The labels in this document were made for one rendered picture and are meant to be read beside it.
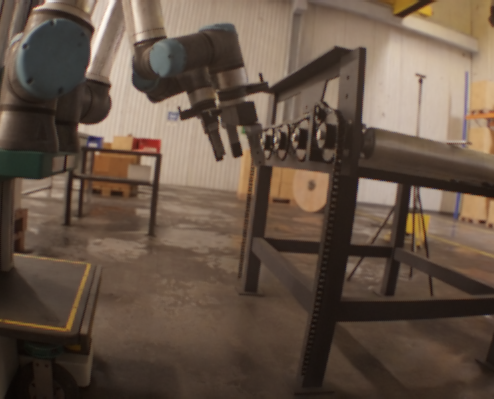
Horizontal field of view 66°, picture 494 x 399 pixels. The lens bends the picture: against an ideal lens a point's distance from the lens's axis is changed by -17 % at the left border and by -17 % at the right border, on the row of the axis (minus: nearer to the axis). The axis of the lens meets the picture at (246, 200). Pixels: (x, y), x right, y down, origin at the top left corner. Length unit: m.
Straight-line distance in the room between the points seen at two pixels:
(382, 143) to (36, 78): 1.05
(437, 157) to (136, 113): 10.86
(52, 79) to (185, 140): 11.16
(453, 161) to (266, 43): 11.24
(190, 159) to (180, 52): 10.98
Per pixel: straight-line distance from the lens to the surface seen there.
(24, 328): 1.04
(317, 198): 8.48
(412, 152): 1.49
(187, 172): 11.94
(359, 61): 1.40
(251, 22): 12.71
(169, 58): 0.98
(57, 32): 0.83
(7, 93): 1.03
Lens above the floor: 0.74
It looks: 5 degrees down
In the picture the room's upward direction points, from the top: 7 degrees clockwise
